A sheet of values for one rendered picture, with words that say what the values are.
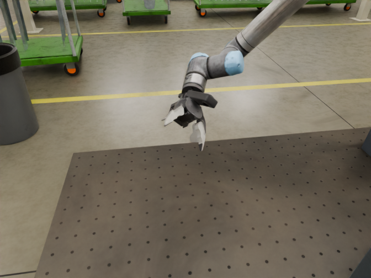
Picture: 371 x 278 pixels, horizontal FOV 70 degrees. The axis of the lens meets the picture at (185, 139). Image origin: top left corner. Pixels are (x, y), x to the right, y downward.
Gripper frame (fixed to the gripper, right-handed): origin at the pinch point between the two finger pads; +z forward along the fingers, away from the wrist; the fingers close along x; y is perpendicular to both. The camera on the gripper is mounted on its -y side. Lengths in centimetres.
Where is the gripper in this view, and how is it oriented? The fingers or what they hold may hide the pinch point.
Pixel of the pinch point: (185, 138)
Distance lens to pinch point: 76.3
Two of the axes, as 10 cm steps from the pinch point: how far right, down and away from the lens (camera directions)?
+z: -2.0, 8.3, -5.2
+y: -6.9, 2.6, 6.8
